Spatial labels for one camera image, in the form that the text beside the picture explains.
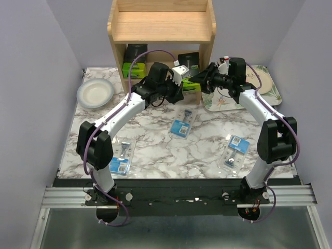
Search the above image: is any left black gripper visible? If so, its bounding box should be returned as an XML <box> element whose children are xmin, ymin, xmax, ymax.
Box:
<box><xmin>157</xmin><ymin>76</ymin><xmax>184</xmax><ymax>105</ymax></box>

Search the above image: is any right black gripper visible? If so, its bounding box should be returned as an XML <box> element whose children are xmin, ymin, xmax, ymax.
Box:
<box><xmin>189</xmin><ymin>62</ymin><xmax>233</xmax><ymax>95</ymax></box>

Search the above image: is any black green razor box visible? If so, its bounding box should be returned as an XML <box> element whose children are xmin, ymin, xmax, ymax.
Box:
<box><xmin>177</xmin><ymin>52</ymin><xmax>201</xmax><ymax>92</ymax></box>
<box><xmin>121</xmin><ymin>43</ymin><xmax>149</xmax><ymax>79</ymax></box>

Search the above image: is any blue razor blister pack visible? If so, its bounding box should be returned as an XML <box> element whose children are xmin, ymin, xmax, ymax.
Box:
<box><xmin>169</xmin><ymin>107</ymin><xmax>197</xmax><ymax>139</ymax></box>
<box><xmin>109</xmin><ymin>137</ymin><xmax>136</xmax><ymax>177</ymax></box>
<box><xmin>218</xmin><ymin>135</ymin><xmax>250</xmax><ymax>176</ymax></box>

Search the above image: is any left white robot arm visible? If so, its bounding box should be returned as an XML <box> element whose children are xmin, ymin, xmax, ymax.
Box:
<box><xmin>76</xmin><ymin>61</ymin><xmax>189</xmax><ymax>205</ymax></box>

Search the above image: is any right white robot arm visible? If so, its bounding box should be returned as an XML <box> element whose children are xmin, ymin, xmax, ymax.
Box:
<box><xmin>190</xmin><ymin>57</ymin><xmax>300</xmax><ymax>203</ymax></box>

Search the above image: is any wooden two-tier shelf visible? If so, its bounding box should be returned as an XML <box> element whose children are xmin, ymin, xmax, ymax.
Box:
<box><xmin>107</xmin><ymin>1</ymin><xmax>216</xmax><ymax>92</ymax></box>

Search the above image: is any floral serving tray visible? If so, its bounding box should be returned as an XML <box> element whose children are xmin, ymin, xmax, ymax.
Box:
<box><xmin>202</xmin><ymin>64</ymin><xmax>283</xmax><ymax>112</ymax></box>

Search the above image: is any pink white plate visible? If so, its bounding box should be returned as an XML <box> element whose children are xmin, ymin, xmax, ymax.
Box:
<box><xmin>246</xmin><ymin>65</ymin><xmax>273</xmax><ymax>95</ymax></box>

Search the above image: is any white blue-rimmed bowl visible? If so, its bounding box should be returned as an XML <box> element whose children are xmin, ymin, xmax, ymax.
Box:
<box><xmin>76</xmin><ymin>78</ymin><xmax>115</xmax><ymax>109</ymax></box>

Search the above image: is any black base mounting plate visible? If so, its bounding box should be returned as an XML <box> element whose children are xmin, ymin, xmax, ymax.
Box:
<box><xmin>53</xmin><ymin>178</ymin><xmax>303</xmax><ymax>218</ymax></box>

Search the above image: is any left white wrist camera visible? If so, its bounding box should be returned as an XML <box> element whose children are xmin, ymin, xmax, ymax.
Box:
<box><xmin>171</xmin><ymin>65</ymin><xmax>190</xmax><ymax>86</ymax></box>

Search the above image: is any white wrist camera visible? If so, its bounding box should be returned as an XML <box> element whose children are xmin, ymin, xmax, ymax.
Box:
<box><xmin>171</xmin><ymin>65</ymin><xmax>190</xmax><ymax>86</ymax></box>
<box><xmin>218</xmin><ymin>56</ymin><xmax>229</xmax><ymax>75</ymax></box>

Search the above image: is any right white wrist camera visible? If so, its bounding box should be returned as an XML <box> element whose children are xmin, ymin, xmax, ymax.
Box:
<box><xmin>218</xmin><ymin>56</ymin><xmax>229</xmax><ymax>75</ymax></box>

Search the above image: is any aluminium rail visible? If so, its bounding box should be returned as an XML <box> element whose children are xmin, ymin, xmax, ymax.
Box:
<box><xmin>41</xmin><ymin>185</ymin><xmax>317</xmax><ymax>208</ymax></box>

